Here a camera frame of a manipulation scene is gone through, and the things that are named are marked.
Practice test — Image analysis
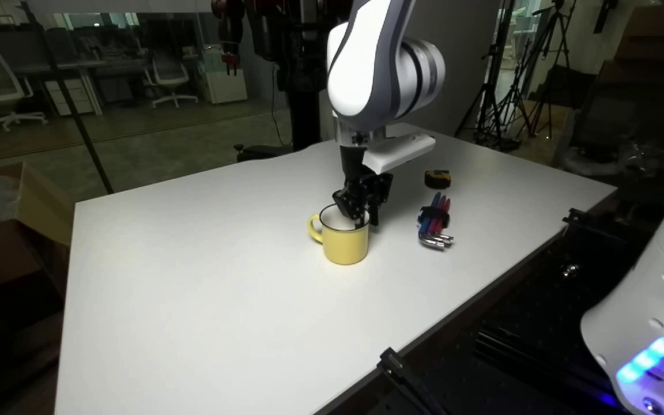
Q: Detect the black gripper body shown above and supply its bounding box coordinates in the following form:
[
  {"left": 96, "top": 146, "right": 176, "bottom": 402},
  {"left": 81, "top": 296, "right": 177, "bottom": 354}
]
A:
[{"left": 341, "top": 147, "right": 392, "bottom": 202}]

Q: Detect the yellow mug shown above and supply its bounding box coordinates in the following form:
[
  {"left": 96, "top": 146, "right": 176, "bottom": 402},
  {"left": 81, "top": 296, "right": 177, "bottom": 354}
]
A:
[{"left": 308, "top": 202, "right": 371, "bottom": 264}]

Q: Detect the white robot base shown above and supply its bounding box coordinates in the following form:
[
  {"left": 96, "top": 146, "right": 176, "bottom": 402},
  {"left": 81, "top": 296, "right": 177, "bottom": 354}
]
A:
[{"left": 581, "top": 221, "right": 664, "bottom": 415}]

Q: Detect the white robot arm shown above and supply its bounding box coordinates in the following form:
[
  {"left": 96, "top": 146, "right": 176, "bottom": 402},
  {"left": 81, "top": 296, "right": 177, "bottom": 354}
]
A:
[{"left": 327, "top": 0, "right": 445, "bottom": 226}]

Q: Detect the hex key set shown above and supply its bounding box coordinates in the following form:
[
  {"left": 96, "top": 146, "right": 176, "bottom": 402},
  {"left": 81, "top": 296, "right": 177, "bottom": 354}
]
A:
[{"left": 417, "top": 193, "right": 455, "bottom": 252}]

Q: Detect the yellow black tape measure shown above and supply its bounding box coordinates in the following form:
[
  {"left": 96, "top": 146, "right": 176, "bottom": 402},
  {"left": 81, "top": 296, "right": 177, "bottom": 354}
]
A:
[{"left": 425, "top": 170, "right": 453, "bottom": 190}]

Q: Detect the red black robot stand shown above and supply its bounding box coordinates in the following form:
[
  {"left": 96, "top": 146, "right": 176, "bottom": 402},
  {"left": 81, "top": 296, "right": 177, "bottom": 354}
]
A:
[{"left": 210, "top": 0, "right": 348, "bottom": 150}]

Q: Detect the black perforated side table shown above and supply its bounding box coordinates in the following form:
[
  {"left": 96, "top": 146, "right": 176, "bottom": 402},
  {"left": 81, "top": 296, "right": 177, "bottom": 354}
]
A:
[{"left": 324, "top": 210, "right": 664, "bottom": 415}]

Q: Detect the cardboard box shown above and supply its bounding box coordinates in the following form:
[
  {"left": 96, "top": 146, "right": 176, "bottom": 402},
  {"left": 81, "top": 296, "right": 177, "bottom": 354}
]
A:
[{"left": 0, "top": 162, "right": 74, "bottom": 291}]

